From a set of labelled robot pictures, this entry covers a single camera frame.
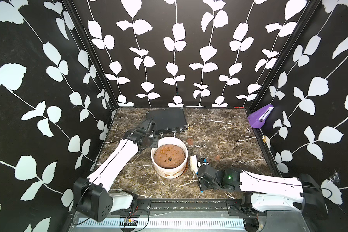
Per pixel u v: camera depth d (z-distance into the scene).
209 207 0.75
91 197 0.38
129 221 0.70
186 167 0.85
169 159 0.80
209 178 0.57
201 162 0.72
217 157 0.93
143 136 0.56
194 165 0.78
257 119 1.06
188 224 0.70
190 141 1.01
